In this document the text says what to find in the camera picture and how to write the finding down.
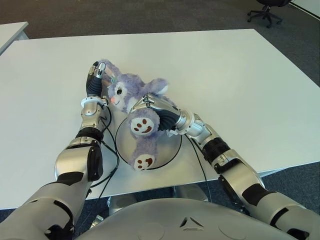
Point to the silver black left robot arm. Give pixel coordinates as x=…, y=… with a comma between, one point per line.
x=75, y=160

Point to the purple plush bunny doll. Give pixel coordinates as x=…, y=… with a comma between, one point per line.
x=125, y=85

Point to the black office chair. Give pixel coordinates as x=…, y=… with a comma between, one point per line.
x=266, y=13

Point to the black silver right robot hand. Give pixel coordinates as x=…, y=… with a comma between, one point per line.
x=165, y=107

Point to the white neighbouring desk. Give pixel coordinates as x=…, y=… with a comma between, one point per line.
x=12, y=32

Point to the silver robot torso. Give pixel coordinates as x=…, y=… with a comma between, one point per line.
x=187, y=222

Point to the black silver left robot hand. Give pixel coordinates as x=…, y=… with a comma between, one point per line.
x=93, y=83

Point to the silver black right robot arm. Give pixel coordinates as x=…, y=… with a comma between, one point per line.
x=237, y=170

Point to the white plate with black rim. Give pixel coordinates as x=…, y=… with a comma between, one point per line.
x=170, y=145

